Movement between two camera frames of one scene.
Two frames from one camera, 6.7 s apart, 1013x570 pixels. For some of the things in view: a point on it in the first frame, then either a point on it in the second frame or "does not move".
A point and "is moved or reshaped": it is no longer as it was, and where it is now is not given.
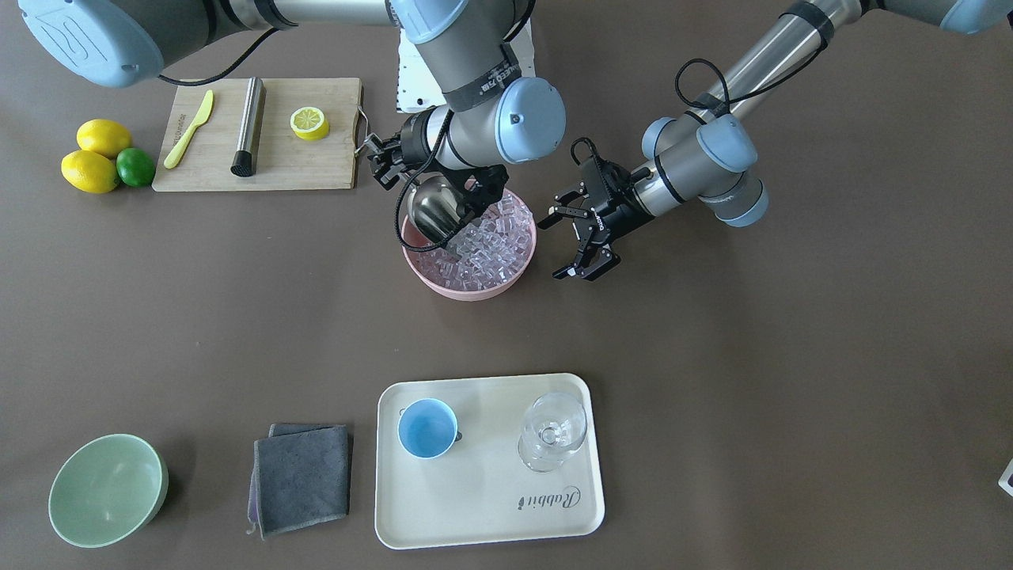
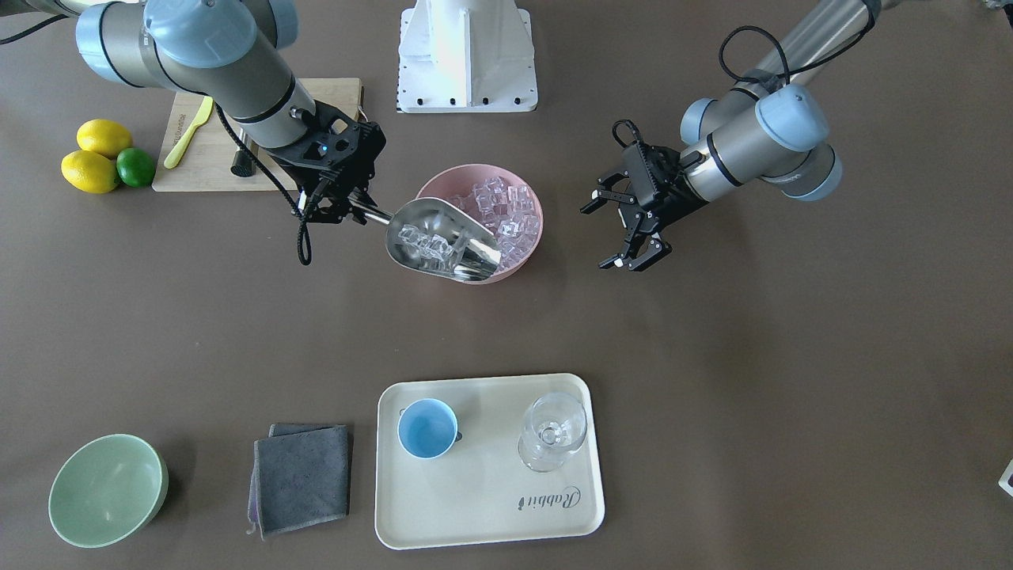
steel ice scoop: (438, 209) is moved or reshaped
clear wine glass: (555, 424) does not move
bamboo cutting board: (309, 135) does not move
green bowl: (107, 489) does not move
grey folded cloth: (301, 476) does not move
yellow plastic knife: (201, 119) does not move
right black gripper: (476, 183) -> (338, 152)
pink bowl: (411, 259) -> (506, 203)
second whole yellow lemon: (89, 171) does not move
